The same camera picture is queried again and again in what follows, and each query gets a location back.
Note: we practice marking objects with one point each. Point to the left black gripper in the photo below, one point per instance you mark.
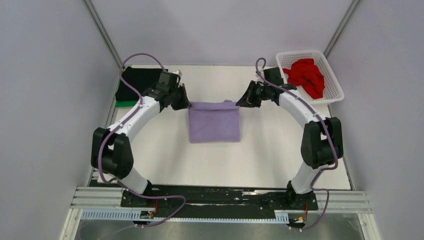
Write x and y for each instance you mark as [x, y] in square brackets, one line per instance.
[184, 103]

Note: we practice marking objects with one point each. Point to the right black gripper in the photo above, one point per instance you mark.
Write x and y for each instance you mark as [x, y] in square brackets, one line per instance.
[248, 100]

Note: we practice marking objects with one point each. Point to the purple t shirt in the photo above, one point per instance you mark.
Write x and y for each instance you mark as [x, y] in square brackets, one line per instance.
[211, 122]

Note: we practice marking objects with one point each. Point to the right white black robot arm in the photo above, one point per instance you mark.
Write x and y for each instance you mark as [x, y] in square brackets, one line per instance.
[322, 140]

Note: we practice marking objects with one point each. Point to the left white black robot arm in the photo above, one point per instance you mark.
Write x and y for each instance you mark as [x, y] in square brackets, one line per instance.
[111, 151]

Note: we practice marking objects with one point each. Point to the folded black t shirt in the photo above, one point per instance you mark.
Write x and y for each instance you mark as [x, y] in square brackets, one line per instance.
[139, 78]

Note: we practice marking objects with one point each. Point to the folded green t shirt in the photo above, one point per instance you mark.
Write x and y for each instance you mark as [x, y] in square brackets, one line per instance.
[125, 104]

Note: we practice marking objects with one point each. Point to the red t shirt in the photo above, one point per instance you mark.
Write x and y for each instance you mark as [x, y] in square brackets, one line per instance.
[306, 74]

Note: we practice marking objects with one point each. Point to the white plastic basket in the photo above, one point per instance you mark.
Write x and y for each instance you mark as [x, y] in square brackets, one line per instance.
[332, 91]

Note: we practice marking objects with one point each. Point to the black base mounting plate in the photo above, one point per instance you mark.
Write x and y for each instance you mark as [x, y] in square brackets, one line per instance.
[218, 202]

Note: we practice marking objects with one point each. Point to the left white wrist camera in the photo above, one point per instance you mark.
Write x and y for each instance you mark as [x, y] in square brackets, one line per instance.
[178, 72]

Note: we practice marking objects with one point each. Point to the aluminium frame rail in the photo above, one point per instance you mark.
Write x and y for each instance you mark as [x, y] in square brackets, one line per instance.
[340, 201]

